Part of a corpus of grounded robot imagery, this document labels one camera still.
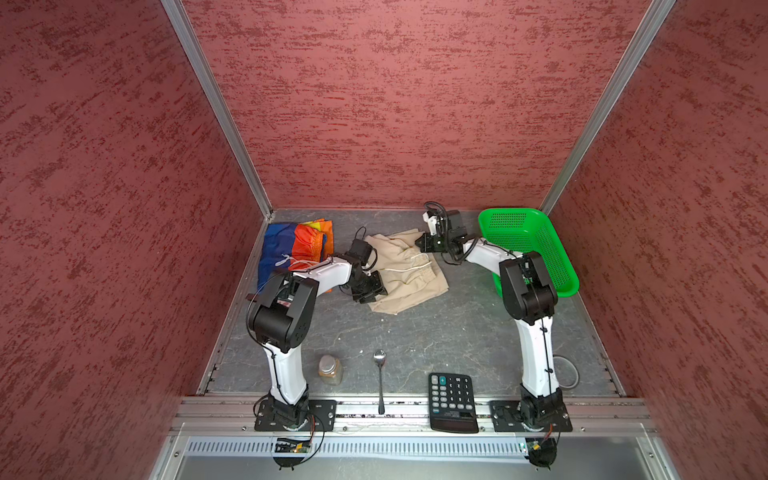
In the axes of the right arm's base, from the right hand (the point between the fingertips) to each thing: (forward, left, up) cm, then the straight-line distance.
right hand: (416, 244), depth 103 cm
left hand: (-19, +12, -4) cm, 23 cm away
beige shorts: (-11, +3, -1) cm, 12 cm away
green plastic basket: (+8, -45, -4) cm, 46 cm away
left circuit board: (-57, +35, -7) cm, 67 cm away
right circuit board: (-60, -26, -7) cm, 66 cm away
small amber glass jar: (-43, +25, +4) cm, 50 cm away
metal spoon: (-37, +13, -5) cm, 40 cm away
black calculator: (-50, -6, -4) cm, 50 cm away
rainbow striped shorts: (+1, +46, -1) cm, 46 cm away
